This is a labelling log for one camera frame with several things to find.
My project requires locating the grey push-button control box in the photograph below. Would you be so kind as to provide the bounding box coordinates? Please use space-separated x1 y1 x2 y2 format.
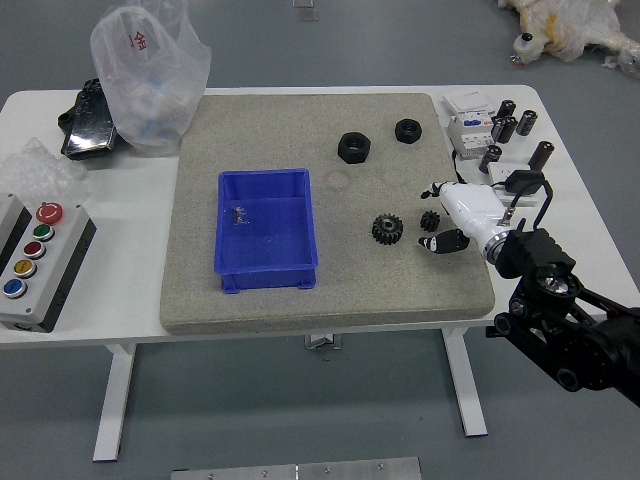
0 192 98 334

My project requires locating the flat white switch box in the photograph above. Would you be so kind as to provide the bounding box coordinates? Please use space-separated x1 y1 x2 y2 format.
443 91 494 116

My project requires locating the clear bubble wrap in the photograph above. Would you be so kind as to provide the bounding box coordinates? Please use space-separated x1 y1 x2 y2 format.
0 137 89 201

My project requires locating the grey metal floor plate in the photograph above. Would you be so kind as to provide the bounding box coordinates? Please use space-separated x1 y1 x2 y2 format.
170 456 423 480

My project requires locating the white circuit breaker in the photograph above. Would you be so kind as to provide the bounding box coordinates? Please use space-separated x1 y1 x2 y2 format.
445 110 496 161

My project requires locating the white power socket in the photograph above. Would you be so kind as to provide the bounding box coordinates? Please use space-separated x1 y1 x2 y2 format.
487 161 542 208

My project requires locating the big black gear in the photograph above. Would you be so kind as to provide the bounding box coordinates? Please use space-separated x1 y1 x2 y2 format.
370 213 405 247

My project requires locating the grey-brown foam mat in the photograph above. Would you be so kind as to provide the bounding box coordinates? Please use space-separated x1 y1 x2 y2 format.
158 92 496 336

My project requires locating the small metal floor fixture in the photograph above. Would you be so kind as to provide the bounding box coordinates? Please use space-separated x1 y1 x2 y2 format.
292 0 319 23

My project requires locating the metal bracket under table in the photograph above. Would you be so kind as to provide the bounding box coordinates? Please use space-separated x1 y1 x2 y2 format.
303 333 343 350

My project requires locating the big black hex nut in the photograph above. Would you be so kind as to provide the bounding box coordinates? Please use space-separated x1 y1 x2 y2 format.
337 131 372 165

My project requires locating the blue plastic box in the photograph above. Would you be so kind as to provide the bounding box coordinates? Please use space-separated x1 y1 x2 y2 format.
213 168 320 294

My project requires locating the black plug adapter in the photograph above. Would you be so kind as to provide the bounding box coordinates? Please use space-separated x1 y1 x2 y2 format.
503 169 546 198

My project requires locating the translucent plastic bag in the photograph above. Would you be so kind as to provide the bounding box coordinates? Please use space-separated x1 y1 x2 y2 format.
89 2 212 157

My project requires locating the black plastic packet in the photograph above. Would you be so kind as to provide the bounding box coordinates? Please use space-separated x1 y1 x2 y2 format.
57 78 120 161

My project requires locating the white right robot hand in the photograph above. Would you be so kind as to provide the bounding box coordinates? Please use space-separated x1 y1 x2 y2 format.
417 181 512 257

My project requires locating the black plug cord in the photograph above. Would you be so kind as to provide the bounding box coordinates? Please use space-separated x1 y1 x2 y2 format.
450 148 509 191

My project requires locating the small black hex nut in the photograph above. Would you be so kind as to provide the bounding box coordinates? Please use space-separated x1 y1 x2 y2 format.
394 117 424 145

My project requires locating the plush toy in plastic wrap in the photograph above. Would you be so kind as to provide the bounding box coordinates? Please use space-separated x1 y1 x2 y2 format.
496 0 640 81

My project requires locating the white table leg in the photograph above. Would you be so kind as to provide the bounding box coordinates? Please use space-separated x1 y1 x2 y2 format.
92 343 137 464
441 328 489 439

